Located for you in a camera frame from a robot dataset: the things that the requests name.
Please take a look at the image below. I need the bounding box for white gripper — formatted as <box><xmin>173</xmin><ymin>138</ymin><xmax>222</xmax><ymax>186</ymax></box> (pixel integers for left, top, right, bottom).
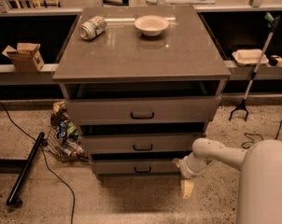
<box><xmin>178</xmin><ymin>154</ymin><xmax>215</xmax><ymax>199</ymax></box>

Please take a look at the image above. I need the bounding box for grey drawer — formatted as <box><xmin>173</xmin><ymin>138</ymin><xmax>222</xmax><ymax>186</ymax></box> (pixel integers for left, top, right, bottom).
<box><xmin>91</xmin><ymin>160</ymin><xmax>179</xmax><ymax>175</ymax></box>
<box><xmin>65</xmin><ymin>97</ymin><xmax>220</xmax><ymax>125</ymax></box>
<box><xmin>79</xmin><ymin>133</ymin><xmax>204</xmax><ymax>154</ymax></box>

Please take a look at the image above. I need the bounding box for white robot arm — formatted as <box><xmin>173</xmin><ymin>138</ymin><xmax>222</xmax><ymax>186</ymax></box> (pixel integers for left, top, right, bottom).
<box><xmin>174</xmin><ymin>138</ymin><xmax>282</xmax><ymax>224</ymax></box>

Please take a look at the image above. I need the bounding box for grey drawer cabinet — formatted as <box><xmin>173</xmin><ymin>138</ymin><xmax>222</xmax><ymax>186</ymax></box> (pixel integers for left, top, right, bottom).
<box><xmin>53</xmin><ymin>6</ymin><xmax>230</xmax><ymax>164</ymax></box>

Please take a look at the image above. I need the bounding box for white takeout container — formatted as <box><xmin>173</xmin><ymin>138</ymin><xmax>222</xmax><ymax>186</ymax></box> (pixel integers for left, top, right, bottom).
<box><xmin>232</xmin><ymin>49</ymin><xmax>261</xmax><ymax>66</ymax></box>

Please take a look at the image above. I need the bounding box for yellow tape measure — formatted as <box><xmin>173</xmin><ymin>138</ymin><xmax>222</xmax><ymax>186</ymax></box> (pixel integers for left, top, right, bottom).
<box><xmin>269</xmin><ymin>55</ymin><xmax>282</xmax><ymax>66</ymax></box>

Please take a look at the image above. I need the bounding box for white paper bowl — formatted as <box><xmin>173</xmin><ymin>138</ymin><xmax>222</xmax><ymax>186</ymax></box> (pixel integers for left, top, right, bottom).
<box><xmin>134</xmin><ymin>15</ymin><xmax>169</xmax><ymax>36</ymax></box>

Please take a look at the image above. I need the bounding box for black metal tube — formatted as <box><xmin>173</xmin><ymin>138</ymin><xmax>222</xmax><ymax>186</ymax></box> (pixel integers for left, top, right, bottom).
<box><xmin>6</xmin><ymin>132</ymin><xmax>45</xmax><ymax>206</ymax></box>

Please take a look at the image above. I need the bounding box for crushed soda can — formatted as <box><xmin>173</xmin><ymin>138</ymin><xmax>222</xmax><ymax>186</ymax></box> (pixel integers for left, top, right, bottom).
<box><xmin>80</xmin><ymin>16</ymin><xmax>106</xmax><ymax>40</ymax></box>

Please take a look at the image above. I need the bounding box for reacher grabber tool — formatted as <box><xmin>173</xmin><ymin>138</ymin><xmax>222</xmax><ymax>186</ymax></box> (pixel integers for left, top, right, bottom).
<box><xmin>229</xmin><ymin>12</ymin><xmax>280</xmax><ymax>120</ymax></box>

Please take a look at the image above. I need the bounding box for small cardboard box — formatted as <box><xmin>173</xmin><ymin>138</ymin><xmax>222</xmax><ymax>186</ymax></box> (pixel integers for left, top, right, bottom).
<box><xmin>2</xmin><ymin>43</ymin><xmax>44</xmax><ymax>73</ymax></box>

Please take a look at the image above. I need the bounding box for wire basket with trash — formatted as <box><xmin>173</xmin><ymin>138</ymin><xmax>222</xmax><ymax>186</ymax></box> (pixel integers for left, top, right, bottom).
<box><xmin>46</xmin><ymin>101</ymin><xmax>88</xmax><ymax>162</ymax></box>

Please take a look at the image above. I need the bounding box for black floor cable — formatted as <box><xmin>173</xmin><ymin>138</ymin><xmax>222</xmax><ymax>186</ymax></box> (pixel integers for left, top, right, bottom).
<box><xmin>0</xmin><ymin>91</ymin><xmax>77</xmax><ymax>224</ymax></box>

